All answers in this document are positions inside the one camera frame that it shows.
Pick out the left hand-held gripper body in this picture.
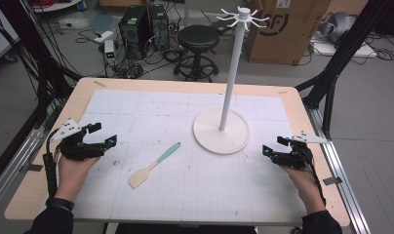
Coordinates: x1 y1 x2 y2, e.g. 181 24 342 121
49 118 107 161

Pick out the black wristband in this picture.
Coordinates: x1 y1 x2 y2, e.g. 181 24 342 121
45 196 75 213

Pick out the wooden spatula with teal handle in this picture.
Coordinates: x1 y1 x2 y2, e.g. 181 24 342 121
128 141 182 190

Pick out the white power strip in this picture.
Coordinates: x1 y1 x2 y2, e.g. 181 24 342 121
94 29 115 44

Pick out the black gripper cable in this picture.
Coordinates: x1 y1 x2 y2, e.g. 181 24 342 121
308 152 328 207
43 129 60 200

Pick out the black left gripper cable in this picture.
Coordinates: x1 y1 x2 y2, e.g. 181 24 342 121
43 129 60 200

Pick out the silver grey bag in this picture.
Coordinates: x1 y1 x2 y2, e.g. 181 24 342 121
316 11 358 45

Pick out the white utensil rack stand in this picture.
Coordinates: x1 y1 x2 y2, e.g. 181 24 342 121
192 5 271 156

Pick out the brown cardboard box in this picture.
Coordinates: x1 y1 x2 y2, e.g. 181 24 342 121
245 0 334 66

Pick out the person's right hand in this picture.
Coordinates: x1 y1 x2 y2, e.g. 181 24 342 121
280 165 327 215

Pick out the black round stool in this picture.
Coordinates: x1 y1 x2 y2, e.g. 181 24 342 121
173 24 220 83

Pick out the large black computer tower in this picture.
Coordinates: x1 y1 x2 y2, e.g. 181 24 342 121
118 5 151 61

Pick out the aluminium rail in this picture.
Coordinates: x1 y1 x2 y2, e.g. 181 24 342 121
0 128 52 214
302 104 373 234

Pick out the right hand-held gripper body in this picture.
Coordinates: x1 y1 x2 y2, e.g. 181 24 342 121
271 131 332 171

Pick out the black metal frame stand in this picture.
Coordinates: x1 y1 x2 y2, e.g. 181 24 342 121
0 0 83 131
295 0 394 140

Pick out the small white device green display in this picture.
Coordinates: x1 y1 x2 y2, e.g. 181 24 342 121
103 39 117 66

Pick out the white grid paper mat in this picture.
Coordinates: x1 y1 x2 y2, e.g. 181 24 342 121
71 89 308 226

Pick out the flat white board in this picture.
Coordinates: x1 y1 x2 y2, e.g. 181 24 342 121
309 38 378 59

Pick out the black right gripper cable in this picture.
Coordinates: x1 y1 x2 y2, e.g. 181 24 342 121
308 152 328 207

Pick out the person's left hand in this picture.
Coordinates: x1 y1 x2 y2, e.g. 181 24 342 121
54 155 101 203

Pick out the slim black computer tower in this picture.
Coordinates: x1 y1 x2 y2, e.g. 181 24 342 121
148 3 171 52

